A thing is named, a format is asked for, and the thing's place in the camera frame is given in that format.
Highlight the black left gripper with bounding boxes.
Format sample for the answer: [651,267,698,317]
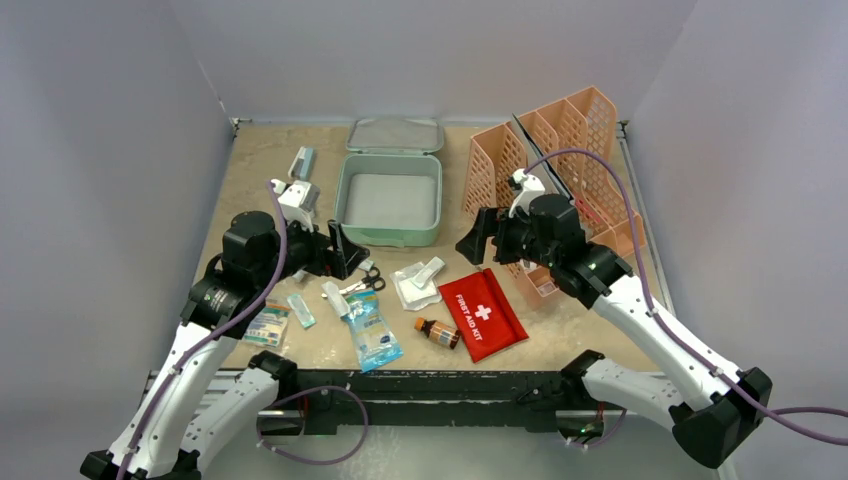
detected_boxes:
[255,212,367,289]

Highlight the small white packet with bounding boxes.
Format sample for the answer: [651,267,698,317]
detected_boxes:
[321,281,350,318]

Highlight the small teal strip packet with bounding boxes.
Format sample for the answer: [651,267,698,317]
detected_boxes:
[287,294,316,330]

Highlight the red first aid pouch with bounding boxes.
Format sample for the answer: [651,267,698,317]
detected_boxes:
[439,268,529,363]

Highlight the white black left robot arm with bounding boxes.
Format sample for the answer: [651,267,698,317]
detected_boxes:
[80,211,370,479]

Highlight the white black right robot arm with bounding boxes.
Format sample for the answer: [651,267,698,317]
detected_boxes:
[456,194,773,469]

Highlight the brown glass medicine bottle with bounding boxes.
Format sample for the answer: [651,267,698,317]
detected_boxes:
[415,317,461,350]

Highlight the white gauze packets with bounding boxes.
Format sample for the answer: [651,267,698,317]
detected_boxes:
[390,256,445,311]

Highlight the mint green open case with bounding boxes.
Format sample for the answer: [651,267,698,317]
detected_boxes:
[333,116,444,248]

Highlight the blue wet wipes packet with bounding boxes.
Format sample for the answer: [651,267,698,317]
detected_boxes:
[342,290,404,373]

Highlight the grey folder in organizer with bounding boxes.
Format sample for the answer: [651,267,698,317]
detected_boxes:
[510,114,574,203]

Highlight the bandage box in bag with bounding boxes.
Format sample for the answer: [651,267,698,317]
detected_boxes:
[242,299,291,349]

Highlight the peach plastic file organizer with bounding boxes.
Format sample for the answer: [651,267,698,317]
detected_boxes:
[462,86,645,302]

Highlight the black handled scissors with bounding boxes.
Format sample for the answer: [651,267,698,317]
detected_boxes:
[340,266,386,296]

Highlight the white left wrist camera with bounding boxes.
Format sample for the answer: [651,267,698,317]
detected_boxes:
[271,179,320,232]

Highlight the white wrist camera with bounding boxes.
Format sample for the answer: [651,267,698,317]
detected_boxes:
[271,179,320,232]
[508,169,546,218]

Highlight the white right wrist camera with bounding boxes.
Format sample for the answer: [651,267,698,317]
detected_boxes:
[508,169,546,218]

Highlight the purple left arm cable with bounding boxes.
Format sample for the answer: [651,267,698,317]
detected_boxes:
[115,180,289,480]

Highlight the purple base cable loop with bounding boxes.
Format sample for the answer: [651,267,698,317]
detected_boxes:
[256,386,370,466]

